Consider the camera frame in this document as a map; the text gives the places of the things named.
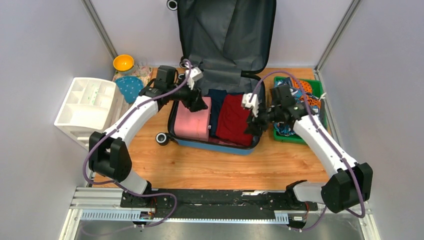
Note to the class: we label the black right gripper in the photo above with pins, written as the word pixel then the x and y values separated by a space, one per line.
pixel 252 128

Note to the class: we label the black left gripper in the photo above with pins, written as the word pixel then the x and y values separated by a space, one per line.
pixel 194 102

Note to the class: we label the dark red garment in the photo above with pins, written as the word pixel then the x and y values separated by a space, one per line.
pixel 232 121

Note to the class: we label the blue fish-print suitcase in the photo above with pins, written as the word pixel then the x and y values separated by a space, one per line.
pixel 230 42

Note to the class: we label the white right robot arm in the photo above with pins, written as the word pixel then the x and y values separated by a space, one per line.
pixel 349 182

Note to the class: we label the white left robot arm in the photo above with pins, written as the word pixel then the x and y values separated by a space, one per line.
pixel 109 155

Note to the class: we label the navy blue garment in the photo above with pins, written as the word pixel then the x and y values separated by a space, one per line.
pixel 217 99

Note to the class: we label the pink leather toiletry bag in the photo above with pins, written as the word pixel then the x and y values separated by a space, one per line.
pixel 193 125

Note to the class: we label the green plastic tray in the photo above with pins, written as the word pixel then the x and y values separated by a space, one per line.
pixel 318 91

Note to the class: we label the clear drinking glass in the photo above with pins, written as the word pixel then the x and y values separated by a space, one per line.
pixel 142 63

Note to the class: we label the teal polka-dot plate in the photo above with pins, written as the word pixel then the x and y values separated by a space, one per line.
pixel 130 87

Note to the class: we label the yellow bowl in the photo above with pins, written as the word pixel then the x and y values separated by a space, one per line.
pixel 123 63

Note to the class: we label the white plastic drawer organizer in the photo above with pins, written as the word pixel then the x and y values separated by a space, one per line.
pixel 90 105

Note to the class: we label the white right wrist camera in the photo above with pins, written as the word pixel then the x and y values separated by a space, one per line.
pixel 251 101

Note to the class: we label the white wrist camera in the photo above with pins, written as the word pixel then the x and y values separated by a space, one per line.
pixel 193 75
pixel 251 101

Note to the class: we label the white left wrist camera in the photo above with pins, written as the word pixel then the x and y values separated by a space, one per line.
pixel 193 75

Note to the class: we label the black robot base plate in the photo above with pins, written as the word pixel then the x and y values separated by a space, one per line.
pixel 237 206

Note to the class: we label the aluminium frame rail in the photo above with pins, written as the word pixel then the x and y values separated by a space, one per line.
pixel 96 214

